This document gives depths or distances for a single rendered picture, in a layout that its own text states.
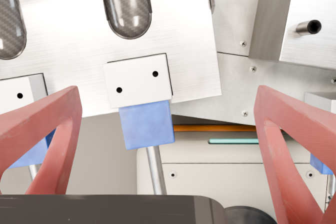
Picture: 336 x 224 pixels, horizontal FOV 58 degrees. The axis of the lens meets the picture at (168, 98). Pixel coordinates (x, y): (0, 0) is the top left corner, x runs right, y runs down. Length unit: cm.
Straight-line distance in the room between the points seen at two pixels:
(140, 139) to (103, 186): 100
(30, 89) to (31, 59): 4
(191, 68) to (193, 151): 65
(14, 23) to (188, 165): 70
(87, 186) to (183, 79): 104
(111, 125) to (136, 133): 91
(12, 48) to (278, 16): 22
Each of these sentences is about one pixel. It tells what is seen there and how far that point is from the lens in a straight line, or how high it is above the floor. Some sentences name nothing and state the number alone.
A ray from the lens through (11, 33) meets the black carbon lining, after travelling 30.
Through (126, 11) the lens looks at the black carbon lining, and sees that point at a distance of 27.
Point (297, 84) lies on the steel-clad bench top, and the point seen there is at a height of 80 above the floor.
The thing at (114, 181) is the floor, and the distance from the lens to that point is 124.
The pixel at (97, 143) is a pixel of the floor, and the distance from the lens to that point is 120.
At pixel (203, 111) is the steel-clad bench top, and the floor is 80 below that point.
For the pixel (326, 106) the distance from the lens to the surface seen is 31.
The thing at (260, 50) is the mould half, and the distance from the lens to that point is 29.
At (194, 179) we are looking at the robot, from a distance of 92.
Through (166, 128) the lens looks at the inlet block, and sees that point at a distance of 26.
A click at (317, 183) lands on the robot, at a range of 102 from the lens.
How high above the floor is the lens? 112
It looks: 81 degrees down
